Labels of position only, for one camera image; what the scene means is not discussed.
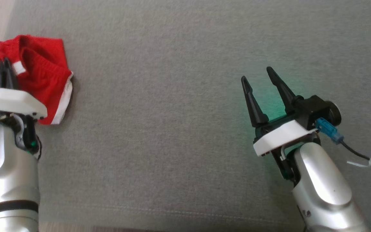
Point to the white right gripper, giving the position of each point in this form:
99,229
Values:
282,135

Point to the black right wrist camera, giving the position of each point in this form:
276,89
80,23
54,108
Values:
317,108

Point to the wide grey sofa seat cushion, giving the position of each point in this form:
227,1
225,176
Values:
172,112

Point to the red shorts with white trim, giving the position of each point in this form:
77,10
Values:
43,74

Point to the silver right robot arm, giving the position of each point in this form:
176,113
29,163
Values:
324,190

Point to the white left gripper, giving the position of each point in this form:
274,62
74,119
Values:
11,101

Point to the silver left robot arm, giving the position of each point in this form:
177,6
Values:
5,174

